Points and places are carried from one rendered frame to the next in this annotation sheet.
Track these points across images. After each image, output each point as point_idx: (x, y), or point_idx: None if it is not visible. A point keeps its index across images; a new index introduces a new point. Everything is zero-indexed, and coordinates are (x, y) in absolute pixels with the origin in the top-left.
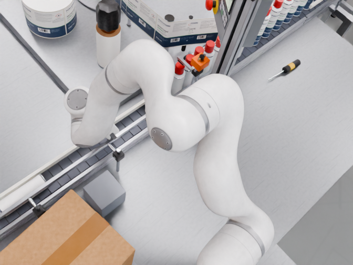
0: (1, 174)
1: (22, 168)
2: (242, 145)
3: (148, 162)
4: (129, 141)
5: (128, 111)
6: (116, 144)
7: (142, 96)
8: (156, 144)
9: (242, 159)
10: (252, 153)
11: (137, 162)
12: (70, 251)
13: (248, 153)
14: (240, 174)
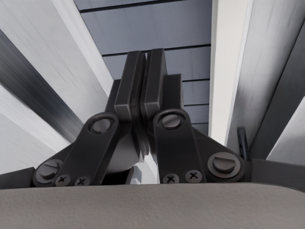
0: None
1: None
2: (35, 163)
3: (16, 46)
4: (99, 67)
5: (216, 140)
6: (99, 18)
7: (251, 113)
8: (84, 84)
9: (5, 156)
10: (16, 164)
11: (22, 15)
12: None
13: (17, 162)
14: None
